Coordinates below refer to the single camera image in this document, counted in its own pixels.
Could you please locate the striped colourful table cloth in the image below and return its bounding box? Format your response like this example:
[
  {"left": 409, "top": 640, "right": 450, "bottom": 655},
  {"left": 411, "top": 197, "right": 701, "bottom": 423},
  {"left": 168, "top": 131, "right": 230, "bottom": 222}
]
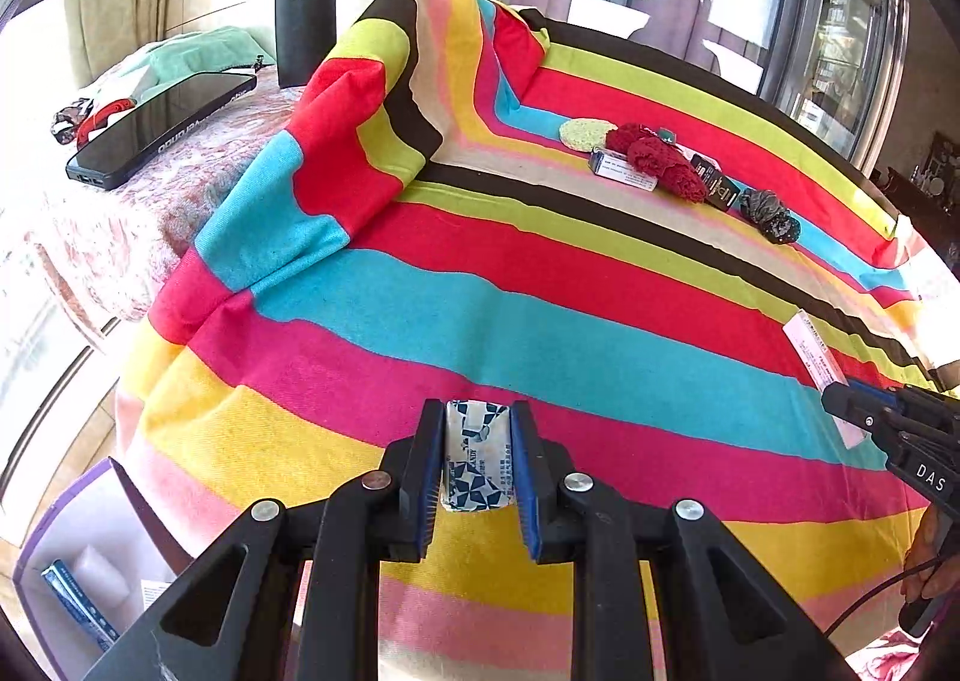
[{"left": 112, "top": 0, "right": 939, "bottom": 681}]

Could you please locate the green folded cloth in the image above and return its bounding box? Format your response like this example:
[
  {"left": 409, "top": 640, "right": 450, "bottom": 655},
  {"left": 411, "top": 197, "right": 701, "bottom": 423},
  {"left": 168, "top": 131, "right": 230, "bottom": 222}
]
[{"left": 130, "top": 26, "right": 275, "bottom": 104}]

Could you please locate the black sequin scrunchie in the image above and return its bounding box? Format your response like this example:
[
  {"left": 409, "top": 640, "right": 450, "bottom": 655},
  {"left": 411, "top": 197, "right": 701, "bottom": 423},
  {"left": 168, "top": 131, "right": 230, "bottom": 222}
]
[{"left": 739, "top": 188, "right": 800, "bottom": 244}]

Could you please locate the pink floral table cloth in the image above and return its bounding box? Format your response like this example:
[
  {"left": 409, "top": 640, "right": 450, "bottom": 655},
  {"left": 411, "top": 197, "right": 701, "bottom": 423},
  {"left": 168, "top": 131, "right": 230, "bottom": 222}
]
[{"left": 16, "top": 67, "right": 302, "bottom": 332}]

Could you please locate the red knitted cloth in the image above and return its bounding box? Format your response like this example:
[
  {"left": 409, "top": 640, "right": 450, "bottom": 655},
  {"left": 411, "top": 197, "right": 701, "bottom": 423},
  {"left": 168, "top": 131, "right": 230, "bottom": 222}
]
[{"left": 604, "top": 124, "right": 706, "bottom": 203}]

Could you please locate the white foam block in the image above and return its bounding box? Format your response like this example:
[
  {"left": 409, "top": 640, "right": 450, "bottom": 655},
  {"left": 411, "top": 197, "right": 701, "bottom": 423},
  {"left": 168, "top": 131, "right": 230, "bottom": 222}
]
[{"left": 70, "top": 544, "right": 143, "bottom": 611}]

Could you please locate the black tablet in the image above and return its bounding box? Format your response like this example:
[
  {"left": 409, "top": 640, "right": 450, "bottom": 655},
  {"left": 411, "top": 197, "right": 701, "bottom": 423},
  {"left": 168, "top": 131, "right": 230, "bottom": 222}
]
[{"left": 65, "top": 71, "right": 257, "bottom": 190}]

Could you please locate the black small box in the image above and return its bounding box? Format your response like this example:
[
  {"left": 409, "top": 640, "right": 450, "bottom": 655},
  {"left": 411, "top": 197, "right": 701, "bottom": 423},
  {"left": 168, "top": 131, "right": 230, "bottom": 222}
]
[{"left": 690, "top": 153, "right": 742, "bottom": 211}]

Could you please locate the purple cardboard storage box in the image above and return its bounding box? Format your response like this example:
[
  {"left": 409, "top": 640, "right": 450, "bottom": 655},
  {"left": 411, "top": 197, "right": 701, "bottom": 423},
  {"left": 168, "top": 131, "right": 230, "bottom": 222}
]
[{"left": 13, "top": 457, "right": 192, "bottom": 679}]

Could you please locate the green round sponge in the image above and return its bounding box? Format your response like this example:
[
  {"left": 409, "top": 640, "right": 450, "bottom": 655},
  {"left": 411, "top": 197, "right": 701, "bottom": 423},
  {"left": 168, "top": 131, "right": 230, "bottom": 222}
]
[{"left": 558, "top": 117, "right": 617, "bottom": 153}]

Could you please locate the right hand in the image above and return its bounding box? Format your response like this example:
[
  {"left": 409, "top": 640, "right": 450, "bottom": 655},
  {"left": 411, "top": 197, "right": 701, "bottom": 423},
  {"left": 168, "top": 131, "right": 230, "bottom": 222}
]
[{"left": 896, "top": 499, "right": 960, "bottom": 605}]

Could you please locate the pink white long box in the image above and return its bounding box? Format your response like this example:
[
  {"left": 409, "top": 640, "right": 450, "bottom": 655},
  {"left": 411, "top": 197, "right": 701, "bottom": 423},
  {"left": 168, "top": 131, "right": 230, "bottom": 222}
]
[{"left": 782, "top": 310, "right": 867, "bottom": 450}]

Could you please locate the blue white patterned small box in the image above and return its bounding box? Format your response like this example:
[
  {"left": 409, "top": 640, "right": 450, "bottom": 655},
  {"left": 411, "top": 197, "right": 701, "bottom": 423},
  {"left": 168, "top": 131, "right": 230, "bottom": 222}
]
[{"left": 441, "top": 400, "right": 514, "bottom": 514}]

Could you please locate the dark blue long box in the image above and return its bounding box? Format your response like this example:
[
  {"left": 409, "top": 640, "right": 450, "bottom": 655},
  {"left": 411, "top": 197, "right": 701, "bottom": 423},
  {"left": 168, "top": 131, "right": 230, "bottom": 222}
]
[{"left": 41, "top": 559, "right": 121, "bottom": 652}]

